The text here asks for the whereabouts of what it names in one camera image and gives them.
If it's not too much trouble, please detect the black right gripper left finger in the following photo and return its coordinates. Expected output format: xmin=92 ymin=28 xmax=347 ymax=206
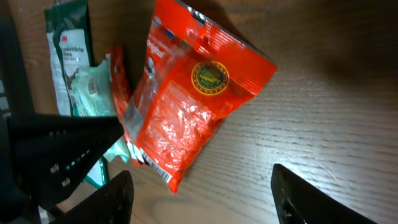
xmin=54 ymin=170 xmax=134 ymax=224

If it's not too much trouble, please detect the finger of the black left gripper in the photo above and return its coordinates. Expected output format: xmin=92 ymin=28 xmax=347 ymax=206
xmin=6 ymin=114 xmax=124 ymax=205

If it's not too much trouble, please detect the green white package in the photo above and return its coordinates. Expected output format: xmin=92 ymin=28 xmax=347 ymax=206
xmin=43 ymin=0 xmax=110 ymax=189

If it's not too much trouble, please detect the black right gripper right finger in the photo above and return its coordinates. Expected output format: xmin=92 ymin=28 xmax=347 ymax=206
xmin=271 ymin=164 xmax=373 ymax=224

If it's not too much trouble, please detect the light green wipes pack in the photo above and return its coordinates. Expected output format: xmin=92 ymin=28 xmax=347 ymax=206
xmin=71 ymin=58 xmax=131 ymax=164

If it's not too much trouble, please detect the red snack bag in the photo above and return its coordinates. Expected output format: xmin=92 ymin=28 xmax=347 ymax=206
xmin=123 ymin=0 xmax=277 ymax=193

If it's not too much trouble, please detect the grey plastic laundry basket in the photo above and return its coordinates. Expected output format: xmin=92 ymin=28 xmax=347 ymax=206
xmin=1 ymin=17 xmax=35 ymax=118

